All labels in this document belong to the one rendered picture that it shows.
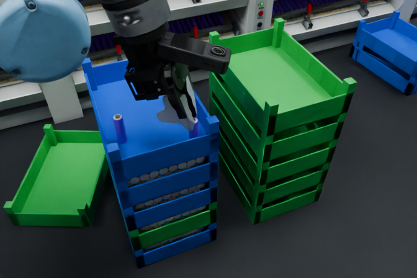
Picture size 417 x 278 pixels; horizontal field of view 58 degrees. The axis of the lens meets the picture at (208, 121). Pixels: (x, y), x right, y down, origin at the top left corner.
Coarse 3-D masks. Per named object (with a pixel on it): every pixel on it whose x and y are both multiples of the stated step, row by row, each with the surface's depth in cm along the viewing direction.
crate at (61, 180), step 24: (48, 144) 116; (72, 144) 118; (96, 144) 118; (48, 168) 111; (72, 168) 111; (96, 168) 111; (24, 192) 102; (48, 192) 105; (72, 192) 105; (96, 192) 101; (24, 216) 94; (48, 216) 94; (72, 216) 94
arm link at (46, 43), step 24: (0, 0) 33; (24, 0) 32; (48, 0) 33; (72, 0) 36; (0, 24) 32; (24, 24) 33; (48, 24) 34; (72, 24) 35; (0, 48) 33; (24, 48) 34; (48, 48) 35; (72, 48) 36; (24, 72) 35; (48, 72) 37; (72, 72) 38
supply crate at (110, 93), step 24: (96, 72) 85; (120, 72) 88; (96, 96) 85; (120, 96) 85; (144, 120) 79; (216, 120) 68; (120, 144) 74; (144, 144) 74; (168, 144) 74; (192, 144) 68; (216, 144) 71; (120, 168) 65; (144, 168) 68
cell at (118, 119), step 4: (116, 116) 70; (120, 116) 70; (116, 120) 70; (120, 120) 70; (116, 124) 70; (120, 124) 70; (116, 128) 71; (120, 128) 71; (124, 128) 72; (116, 132) 72; (120, 132) 72; (124, 132) 72; (120, 136) 72; (124, 136) 73; (120, 140) 73; (124, 140) 73
